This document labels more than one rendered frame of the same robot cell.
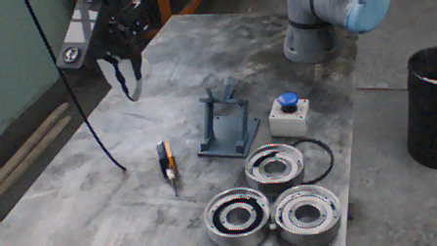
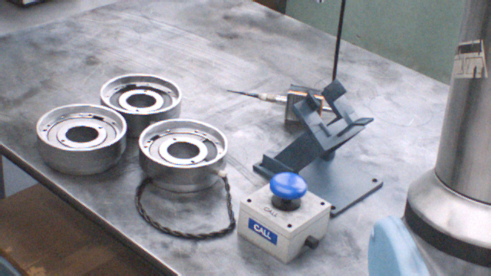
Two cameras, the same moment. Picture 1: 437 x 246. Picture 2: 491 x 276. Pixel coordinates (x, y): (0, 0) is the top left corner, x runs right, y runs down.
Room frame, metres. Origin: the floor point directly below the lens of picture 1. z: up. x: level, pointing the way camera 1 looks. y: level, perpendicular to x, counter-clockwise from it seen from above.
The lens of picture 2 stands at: (1.00, -0.68, 1.33)
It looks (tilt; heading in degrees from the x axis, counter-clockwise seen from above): 32 degrees down; 113
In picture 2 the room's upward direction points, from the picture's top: 6 degrees clockwise
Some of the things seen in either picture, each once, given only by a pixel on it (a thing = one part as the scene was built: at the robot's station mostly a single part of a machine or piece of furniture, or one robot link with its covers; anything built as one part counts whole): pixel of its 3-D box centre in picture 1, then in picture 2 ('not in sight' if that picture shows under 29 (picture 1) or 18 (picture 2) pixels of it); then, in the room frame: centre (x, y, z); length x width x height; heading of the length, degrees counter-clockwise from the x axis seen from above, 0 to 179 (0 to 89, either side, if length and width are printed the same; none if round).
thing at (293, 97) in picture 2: (170, 157); (304, 106); (0.71, 0.17, 0.82); 0.05 x 0.02 x 0.04; 14
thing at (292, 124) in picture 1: (290, 115); (287, 220); (0.79, -0.07, 0.82); 0.08 x 0.07 x 0.05; 164
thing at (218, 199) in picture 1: (238, 220); (141, 106); (0.53, 0.05, 0.82); 0.10 x 0.10 x 0.04
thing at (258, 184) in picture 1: (275, 171); (182, 156); (0.63, -0.02, 0.82); 0.10 x 0.10 x 0.04
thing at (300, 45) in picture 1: (312, 32); not in sight; (1.11, -0.17, 0.85); 0.15 x 0.15 x 0.10
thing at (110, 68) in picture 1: (122, 72); not in sight; (0.72, 0.22, 1.01); 0.06 x 0.03 x 0.09; 159
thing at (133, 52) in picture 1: (126, 55); not in sight; (0.68, 0.19, 1.05); 0.05 x 0.02 x 0.09; 69
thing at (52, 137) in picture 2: (307, 217); (82, 140); (0.51, -0.06, 0.82); 0.08 x 0.08 x 0.02
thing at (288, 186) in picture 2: (289, 106); (286, 198); (0.79, -0.07, 0.85); 0.04 x 0.04 x 0.05
